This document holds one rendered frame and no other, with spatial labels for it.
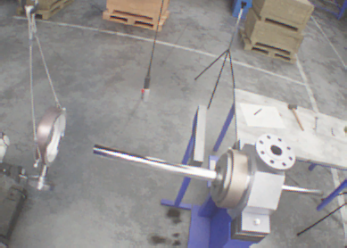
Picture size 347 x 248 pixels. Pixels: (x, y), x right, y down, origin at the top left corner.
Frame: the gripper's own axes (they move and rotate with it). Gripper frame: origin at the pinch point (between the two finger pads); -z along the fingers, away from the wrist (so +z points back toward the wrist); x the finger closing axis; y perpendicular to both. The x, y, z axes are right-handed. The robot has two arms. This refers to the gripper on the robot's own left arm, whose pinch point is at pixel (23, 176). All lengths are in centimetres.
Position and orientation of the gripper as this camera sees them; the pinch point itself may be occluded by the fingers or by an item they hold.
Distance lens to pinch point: 193.4
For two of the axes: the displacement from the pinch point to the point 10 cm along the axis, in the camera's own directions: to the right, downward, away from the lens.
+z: -9.5, -2.8, -1.0
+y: -1.2, 0.8, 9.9
